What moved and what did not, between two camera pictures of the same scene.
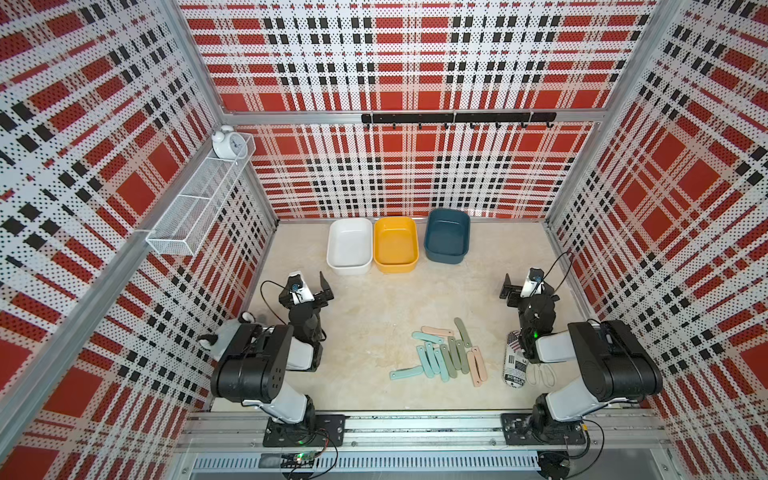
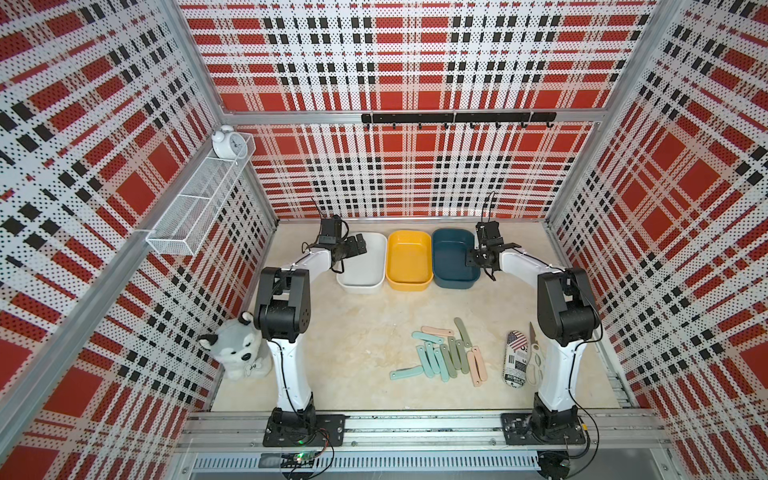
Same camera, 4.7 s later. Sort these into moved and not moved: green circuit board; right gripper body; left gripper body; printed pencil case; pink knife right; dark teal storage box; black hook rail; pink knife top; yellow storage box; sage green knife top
Moved: right gripper body; yellow storage box; dark teal storage box; left gripper body
Not moved: pink knife top; printed pencil case; pink knife right; sage green knife top; black hook rail; green circuit board
